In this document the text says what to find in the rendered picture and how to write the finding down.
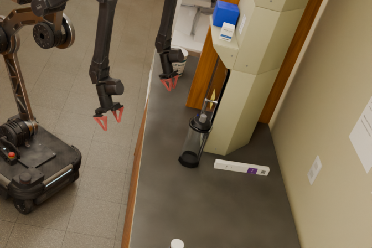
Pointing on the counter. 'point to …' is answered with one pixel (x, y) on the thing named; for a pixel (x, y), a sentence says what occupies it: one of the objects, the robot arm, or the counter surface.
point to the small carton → (227, 31)
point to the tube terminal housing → (251, 72)
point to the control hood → (225, 46)
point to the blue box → (225, 13)
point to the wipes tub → (180, 62)
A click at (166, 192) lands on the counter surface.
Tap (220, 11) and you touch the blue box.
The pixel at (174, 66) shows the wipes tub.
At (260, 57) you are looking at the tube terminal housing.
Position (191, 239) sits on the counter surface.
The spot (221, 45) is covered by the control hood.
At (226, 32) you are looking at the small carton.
